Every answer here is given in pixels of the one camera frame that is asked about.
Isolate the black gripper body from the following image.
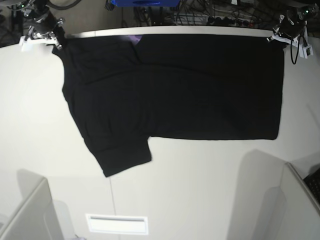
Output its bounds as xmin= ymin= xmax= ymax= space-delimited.
xmin=273 ymin=9 xmax=306 ymax=38
xmin=27 ymin=14 xmax=65 ymax=40

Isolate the black T-shirt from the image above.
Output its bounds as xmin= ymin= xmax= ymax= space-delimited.
xmin=52 ymin=34 xmax=285 ymax=177

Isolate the black power strip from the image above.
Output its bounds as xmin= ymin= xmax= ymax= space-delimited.
xmin=206 ymin=16 xmax=256 ymax=28

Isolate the blue box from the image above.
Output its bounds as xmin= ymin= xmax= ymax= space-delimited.
xmin=111 ymin=0 xmax=180 ymax=7

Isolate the black keyboard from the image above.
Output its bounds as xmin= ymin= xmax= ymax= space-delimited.
xmin=304 ymin=169 xmax=320 ymax=203

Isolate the white label plate on table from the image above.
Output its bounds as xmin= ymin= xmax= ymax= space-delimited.
xmin=85 ymin=214 xmax=149 ymax=235

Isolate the right grey partition panel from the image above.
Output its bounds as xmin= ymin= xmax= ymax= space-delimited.
xmin=255 ymin=163 xmax=320 ymax=240

